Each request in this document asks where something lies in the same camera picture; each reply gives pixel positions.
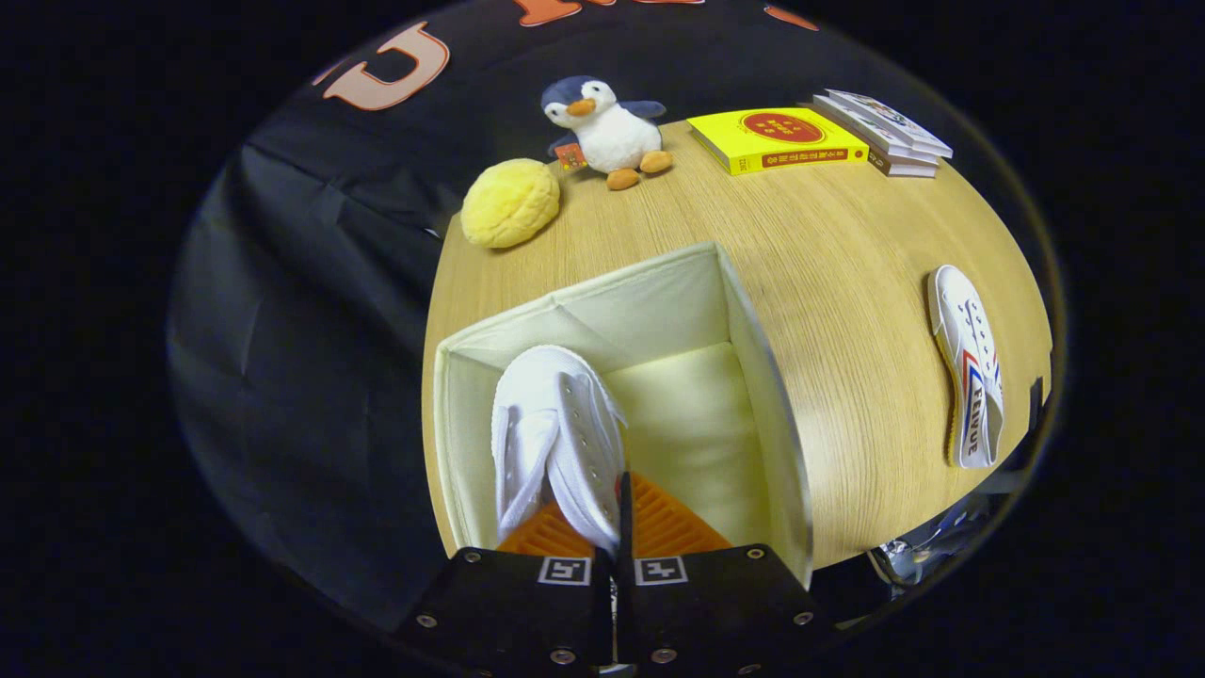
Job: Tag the penguin plush toy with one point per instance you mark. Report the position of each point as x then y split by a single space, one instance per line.
612 132

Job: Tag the beige fabric storage box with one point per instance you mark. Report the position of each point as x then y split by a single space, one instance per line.
678 424

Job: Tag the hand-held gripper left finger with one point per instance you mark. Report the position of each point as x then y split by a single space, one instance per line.
508 603

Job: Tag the yellow book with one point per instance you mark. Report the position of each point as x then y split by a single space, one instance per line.
772 132

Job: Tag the yellow round plush toy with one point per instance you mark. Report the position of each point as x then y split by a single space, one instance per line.
510 202

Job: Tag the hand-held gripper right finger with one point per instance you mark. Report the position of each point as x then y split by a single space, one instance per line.
626 537

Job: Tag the white shoe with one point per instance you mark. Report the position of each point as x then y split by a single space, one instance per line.
565 424
970 377

